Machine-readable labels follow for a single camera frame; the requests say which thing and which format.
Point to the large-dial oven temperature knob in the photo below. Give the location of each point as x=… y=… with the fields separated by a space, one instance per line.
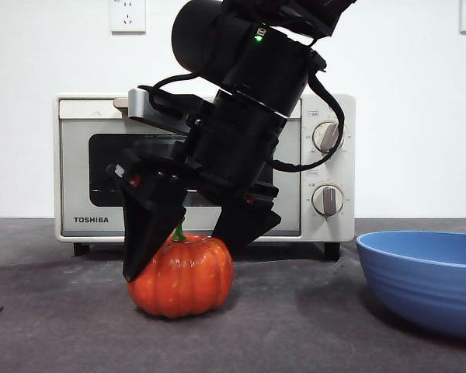
x=322 y=138

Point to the cream Toshiba toaster oven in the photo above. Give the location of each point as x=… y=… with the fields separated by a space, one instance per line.
x=346 y=233

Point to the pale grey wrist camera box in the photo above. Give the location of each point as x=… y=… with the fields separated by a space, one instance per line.
x=138 y=103

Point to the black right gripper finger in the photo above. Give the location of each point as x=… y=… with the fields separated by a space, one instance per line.
x=240 y=227
x=147 y=237

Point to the small-dial oven timer knob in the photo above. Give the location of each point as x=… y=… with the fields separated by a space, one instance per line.
x=327 y=200

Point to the orange pumpkin with green stem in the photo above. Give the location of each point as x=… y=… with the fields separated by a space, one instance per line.
x=186 y=279

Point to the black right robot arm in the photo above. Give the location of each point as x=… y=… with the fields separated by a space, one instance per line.
x=256 y=77

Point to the blue ribbed bowl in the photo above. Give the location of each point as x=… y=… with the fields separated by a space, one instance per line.
x=423 y=291

